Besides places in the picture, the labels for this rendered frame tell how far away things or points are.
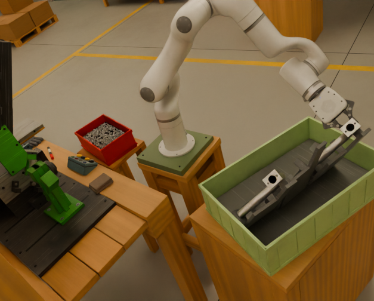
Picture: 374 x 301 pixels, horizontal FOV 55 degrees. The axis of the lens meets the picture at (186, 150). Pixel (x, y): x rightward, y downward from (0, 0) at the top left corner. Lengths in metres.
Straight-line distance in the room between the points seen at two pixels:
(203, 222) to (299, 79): 0.70
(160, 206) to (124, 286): 1.04
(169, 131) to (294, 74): 0.66
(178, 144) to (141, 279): 1.06
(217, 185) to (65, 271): 0.69
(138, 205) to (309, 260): 0.72
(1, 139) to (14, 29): 6.07
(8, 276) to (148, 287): 1.32
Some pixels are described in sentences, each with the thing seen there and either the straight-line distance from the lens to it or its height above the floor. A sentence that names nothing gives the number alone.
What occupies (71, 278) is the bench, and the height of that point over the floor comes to 0.88.
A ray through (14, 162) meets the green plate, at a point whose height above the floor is 1.12.
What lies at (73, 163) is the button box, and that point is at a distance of 1.94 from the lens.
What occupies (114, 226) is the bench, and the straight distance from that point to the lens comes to 1.59.
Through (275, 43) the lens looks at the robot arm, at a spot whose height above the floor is 1.42.
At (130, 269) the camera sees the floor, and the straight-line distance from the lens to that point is 2.56.
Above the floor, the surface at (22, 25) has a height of 0.29.
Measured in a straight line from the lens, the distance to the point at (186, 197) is 1.83.
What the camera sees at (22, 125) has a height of 1.13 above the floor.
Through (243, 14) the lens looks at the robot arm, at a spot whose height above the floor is 1.54.
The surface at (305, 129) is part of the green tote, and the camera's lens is 1.76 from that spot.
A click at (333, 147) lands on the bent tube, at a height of 1.02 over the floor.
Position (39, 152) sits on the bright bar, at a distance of 2.03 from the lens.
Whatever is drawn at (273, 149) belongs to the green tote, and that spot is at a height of 0.91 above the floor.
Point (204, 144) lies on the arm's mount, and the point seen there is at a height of 0.88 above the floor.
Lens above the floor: 1.98
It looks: 38 degrees down
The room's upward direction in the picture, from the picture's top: 18 degrees counter-clockwise
